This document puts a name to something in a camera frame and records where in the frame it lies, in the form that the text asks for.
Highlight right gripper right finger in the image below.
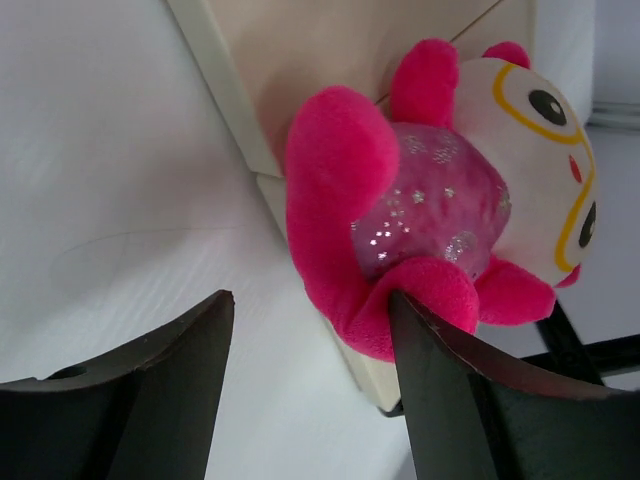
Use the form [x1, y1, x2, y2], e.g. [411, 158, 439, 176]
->
[390, 293, 639, 479]

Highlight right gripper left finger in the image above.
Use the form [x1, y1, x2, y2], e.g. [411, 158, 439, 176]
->
[1, 290, 234, 479]

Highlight beige three-tier shelf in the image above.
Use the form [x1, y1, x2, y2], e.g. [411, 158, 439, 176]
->
[170, 1, 584, 414]

